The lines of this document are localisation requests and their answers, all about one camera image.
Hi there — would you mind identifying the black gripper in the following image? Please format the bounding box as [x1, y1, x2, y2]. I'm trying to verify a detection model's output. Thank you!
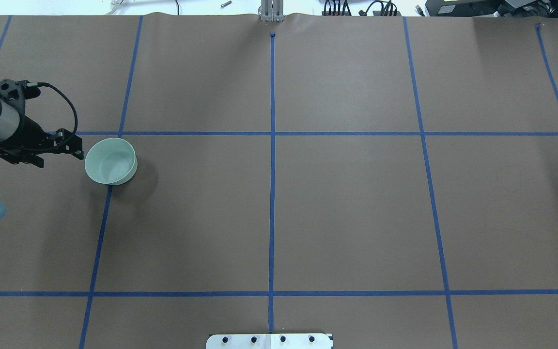
[0, 116, 84, 168]

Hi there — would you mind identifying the pale green bowl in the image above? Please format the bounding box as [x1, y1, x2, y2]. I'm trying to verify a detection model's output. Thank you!
[84, 138, 138, 186]

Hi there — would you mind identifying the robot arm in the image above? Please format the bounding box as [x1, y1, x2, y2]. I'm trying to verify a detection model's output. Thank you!
[0, 79, 84, 168]

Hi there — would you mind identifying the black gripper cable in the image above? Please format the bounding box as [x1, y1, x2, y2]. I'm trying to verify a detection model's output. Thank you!
[26, 81, 79, 146]

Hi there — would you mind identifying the aluminium frame post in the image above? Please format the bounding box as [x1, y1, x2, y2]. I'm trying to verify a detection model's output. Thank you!
[258, 0, 285, 23]

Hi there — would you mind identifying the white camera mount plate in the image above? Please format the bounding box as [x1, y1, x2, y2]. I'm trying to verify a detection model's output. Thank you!
[205, 333, 334, 349]

